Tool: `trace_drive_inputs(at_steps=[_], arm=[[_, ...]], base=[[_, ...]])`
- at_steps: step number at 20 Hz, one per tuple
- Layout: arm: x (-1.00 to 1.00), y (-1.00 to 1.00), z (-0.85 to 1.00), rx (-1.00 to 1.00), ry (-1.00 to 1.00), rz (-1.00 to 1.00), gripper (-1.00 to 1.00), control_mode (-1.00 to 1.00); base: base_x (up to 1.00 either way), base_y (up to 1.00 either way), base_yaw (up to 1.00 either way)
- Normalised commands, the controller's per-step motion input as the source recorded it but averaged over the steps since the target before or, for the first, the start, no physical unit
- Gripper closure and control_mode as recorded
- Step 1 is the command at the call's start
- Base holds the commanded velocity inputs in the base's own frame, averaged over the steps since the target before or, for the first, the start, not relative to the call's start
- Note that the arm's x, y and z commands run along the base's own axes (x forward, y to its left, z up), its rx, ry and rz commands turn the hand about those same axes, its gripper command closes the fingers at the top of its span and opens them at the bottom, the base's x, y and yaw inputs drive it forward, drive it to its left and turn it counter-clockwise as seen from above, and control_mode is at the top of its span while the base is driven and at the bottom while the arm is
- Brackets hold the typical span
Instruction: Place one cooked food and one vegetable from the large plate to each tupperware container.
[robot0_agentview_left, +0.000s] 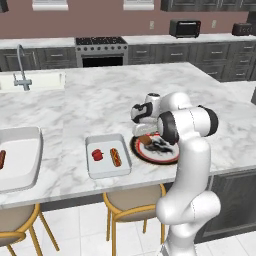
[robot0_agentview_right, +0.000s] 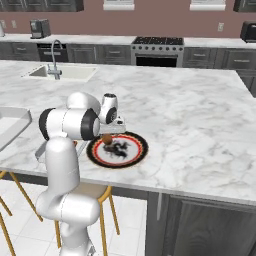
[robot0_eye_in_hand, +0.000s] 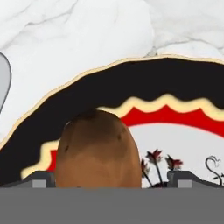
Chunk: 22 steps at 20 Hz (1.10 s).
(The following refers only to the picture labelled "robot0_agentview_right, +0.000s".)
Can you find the silver range with black hob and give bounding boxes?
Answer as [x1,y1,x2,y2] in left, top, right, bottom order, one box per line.
[130,35,185,69]

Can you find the silver curved tap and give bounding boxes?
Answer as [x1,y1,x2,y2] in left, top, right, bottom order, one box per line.
[46,39,65,81]

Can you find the dark grey island cupboard door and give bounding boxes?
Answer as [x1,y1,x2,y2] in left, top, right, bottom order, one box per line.
[145,191,256,256]

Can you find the white countertop sink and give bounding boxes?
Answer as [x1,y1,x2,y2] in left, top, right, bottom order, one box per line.
[21,63,99,83]

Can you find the yellow wooden bar stool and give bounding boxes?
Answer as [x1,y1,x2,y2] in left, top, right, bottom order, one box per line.
[54,182,121,256]
[0,170,45,256]

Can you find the dark grey base cupboards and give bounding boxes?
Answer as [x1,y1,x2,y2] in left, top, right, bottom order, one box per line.
[0,41,39,62]
[66,43,133,66]
[182,46,256,98]

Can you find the grey coffee machine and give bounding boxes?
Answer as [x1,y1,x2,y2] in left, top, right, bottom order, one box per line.
[29,18,52,40]

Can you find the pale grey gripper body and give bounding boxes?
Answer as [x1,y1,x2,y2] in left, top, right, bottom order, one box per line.
[99,122,127,136]

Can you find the black dishwasher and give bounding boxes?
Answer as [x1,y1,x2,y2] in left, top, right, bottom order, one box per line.
[36,42,70,63]

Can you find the white framed window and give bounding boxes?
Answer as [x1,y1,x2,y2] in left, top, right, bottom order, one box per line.
[189,0,227,12]
[102,0,136,11]

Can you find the dark grey wall cupboards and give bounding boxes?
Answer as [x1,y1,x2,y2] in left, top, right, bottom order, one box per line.
[0,0,85,13]

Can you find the pale island cupboard handle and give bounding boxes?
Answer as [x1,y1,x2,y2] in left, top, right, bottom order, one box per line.
[156,192,163,222]

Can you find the dark grey wall cupboard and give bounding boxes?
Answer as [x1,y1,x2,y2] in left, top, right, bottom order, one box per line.
[232,0,256,14]

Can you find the brown round cooked food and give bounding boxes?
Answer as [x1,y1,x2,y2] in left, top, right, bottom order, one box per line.
[101,133,114,145]

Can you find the black rimmed patterned large plate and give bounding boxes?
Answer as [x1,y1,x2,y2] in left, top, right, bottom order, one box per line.
[85,131,150,169]

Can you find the black toaster oven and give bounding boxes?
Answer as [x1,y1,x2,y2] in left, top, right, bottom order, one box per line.
[240,20,256,44]

